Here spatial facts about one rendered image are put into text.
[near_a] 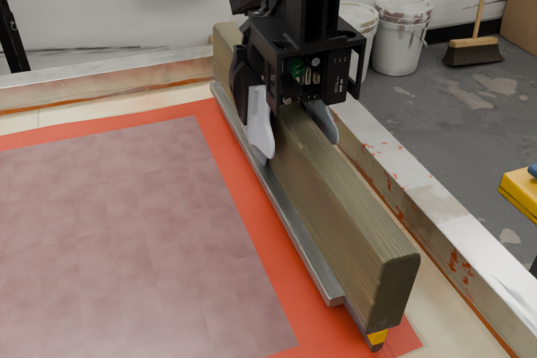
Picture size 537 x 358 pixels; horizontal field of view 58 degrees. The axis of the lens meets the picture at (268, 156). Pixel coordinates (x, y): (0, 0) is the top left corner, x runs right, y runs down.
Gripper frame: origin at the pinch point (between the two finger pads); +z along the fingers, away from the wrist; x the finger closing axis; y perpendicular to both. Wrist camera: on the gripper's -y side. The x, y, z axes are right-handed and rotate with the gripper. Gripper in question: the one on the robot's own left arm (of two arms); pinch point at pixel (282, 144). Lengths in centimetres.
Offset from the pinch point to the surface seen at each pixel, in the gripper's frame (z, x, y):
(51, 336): 4.3, -22.9, 11.0
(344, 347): 4.4, -2.6, 19.3
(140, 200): 4.7, -14.4, -2.1
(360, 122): 1.3, 10.2, -2.4
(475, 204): 103, 107, -65
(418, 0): 70, 152, -182
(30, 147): 5.0, -24.9, -15.6
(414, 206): 1.4, 8.4, 10.8
